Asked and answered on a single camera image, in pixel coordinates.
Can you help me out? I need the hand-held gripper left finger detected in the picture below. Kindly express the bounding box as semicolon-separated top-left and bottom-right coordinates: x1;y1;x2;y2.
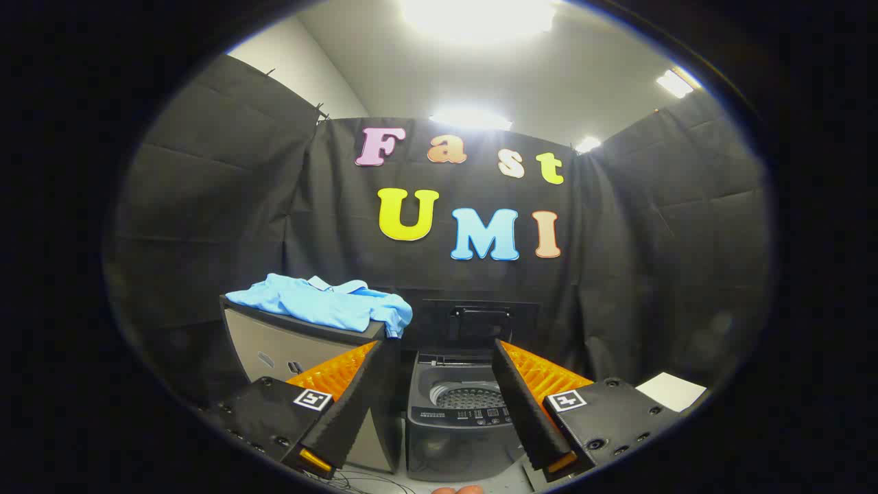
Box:
199;338;402;481

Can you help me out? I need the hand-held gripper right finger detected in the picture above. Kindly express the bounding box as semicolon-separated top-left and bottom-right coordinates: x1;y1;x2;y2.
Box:
490;338;683;486

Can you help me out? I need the grey washing machine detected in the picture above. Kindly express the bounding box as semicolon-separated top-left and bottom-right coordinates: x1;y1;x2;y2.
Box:
405;349;536;481

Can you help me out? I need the light blue polo shirt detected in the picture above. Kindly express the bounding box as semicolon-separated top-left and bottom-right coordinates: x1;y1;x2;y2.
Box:
225;273;414;339

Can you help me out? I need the grey cabinet with dark top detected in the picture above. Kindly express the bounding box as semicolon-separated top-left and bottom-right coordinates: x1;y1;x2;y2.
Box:
219;295;405;474

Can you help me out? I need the white flat board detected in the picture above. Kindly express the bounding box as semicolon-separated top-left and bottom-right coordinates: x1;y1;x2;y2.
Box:
637;372;707;412

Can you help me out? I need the black backdrop cloth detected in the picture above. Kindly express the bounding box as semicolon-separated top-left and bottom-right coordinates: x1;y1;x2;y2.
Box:
103;55;772;412

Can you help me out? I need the tangle of black floor cables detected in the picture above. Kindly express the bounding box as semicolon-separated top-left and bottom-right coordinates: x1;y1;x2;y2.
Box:
312;469;416;494

